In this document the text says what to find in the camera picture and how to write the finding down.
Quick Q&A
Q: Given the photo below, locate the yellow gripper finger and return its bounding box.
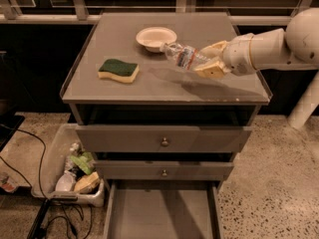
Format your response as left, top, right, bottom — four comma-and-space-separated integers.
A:
200, 41, 228, 59
194, 59, 230, 79

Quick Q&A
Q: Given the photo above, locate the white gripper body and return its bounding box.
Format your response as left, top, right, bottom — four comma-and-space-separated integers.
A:
222, 34, 256, 76

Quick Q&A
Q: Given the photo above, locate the clear plastic water bottle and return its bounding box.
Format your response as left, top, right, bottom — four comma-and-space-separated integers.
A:
159, 42, 209, 71

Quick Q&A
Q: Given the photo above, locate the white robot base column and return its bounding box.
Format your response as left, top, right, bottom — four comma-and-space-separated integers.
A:
287, 72, 319, 129

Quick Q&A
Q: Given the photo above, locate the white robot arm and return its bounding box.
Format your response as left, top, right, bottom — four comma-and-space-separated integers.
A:
194, 8, 319, 79

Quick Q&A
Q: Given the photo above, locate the grey drawer cabinet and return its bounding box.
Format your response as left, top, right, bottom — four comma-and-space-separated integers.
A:
59, 11, 273, 239

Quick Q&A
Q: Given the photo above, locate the grey top drawer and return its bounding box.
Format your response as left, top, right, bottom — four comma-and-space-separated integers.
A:
76, 125, 251, 152

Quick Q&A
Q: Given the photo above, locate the grey drawer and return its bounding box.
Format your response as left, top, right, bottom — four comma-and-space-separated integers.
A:
76, 125, 251, 152
103, 180, 224, 239
95, 160, 233, 181

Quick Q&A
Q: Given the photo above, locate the grey middle drawer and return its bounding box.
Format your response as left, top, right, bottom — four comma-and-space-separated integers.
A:
95, 160, 233, 181

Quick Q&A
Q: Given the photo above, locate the grey bottom drawer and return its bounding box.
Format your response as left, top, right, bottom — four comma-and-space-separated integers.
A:
103, 180, 224, 239

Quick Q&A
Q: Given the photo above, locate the metal window railing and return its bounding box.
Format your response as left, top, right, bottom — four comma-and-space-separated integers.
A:
0, 0, 318, 26

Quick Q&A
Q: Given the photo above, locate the green yellow sponge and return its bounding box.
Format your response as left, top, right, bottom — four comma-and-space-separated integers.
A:
98, 59, 140, 84

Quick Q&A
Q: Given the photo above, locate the green packet in bin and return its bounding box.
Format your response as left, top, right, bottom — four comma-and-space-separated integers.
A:
71, 151, 94, 175

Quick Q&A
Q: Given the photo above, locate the yellow sponge in bin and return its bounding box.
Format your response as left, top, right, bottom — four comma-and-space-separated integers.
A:
74, 172, 100, 194

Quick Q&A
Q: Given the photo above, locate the clear plastic storage bin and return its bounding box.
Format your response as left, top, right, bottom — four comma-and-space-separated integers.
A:
31, 123, 105, 207

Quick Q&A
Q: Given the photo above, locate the white bowl in bin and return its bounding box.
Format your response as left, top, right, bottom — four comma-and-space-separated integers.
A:
55, 174, 76, 191

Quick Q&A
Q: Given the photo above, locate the small cup on floor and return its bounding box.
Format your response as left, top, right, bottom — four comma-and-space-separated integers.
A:
0, 172, 18, 193

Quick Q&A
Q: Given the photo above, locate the black cable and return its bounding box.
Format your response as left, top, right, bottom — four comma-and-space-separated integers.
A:
0, 122, 95, 239

